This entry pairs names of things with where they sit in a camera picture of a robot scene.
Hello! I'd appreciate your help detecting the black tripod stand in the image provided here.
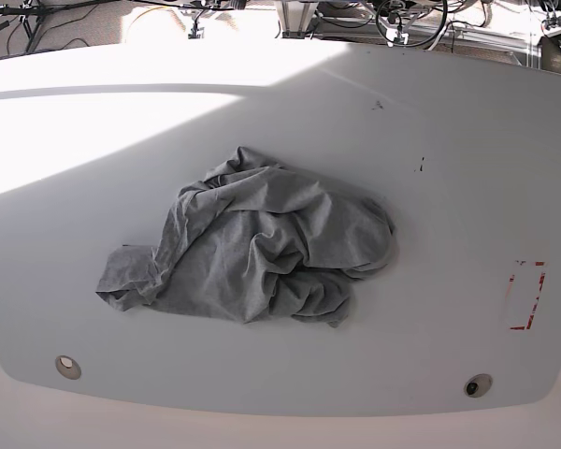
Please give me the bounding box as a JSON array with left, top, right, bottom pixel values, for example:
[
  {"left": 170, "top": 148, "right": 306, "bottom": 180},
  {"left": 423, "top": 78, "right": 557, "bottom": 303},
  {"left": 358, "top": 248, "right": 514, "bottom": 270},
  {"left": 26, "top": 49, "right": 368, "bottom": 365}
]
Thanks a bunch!
[{"left": 0, "top": 0, "right": 111, "bottom": 54}]

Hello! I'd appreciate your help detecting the right round table hole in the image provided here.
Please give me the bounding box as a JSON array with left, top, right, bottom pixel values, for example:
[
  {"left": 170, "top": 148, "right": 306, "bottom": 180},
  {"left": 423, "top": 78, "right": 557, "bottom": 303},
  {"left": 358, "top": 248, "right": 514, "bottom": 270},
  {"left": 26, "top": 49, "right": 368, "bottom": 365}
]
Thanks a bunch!
[{"left": 464, "top": 373, "right": 493, "bottom": 398}]

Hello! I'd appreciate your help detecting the left round table hole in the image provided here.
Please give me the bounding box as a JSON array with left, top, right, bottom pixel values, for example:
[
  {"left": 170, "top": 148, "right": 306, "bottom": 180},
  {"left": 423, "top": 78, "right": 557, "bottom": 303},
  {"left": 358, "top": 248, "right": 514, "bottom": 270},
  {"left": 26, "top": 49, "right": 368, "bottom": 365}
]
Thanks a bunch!
[{"left": 55, "top": 355, "right": 81, "bottom": 381}]

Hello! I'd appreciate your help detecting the black coiled cable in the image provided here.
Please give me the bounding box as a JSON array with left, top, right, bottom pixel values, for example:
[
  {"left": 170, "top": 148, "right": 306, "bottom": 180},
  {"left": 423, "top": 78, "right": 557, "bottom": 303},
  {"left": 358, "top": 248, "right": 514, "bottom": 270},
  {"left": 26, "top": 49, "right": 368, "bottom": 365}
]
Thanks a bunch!
[{"left": 375, "top": 0, "right": 450, "bottom": 48}]

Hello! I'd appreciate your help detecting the red tape rectangle marking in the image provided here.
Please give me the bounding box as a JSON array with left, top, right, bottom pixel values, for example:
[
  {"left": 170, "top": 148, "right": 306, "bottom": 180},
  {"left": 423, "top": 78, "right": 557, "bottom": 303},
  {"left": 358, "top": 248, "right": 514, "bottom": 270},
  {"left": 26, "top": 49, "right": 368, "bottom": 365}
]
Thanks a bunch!
[{"left": 505, "top": 260, "right": 547, "bottom": 331}]

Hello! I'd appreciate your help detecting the round table hole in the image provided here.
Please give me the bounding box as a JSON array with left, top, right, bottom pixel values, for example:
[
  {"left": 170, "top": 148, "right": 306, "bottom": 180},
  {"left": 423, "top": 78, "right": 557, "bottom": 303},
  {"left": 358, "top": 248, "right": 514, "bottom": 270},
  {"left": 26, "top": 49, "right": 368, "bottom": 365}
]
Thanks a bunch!
[
  {"left": 55, "top": 355, "right": 81, "bottom": 381},
  {"left": 464, "top": 373, "right": 493, "bottom": 398}
]

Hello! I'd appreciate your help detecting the aluminium frame post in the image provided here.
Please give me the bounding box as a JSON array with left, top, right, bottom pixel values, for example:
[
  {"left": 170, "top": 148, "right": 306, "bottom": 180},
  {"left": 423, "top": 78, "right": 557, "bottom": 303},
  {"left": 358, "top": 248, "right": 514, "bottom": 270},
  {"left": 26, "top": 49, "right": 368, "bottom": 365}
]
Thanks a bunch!
[{"left": 274, "top": 1, "right": 319, "bottom": 38}]

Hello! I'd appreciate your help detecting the grey T-shirt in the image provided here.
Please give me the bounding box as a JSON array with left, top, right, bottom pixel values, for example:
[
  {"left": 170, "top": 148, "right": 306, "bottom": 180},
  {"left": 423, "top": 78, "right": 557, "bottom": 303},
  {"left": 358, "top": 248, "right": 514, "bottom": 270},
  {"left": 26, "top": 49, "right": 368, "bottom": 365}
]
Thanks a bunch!
[{"left": 96, "top": 147, "right": 395, "bottom": 327}]

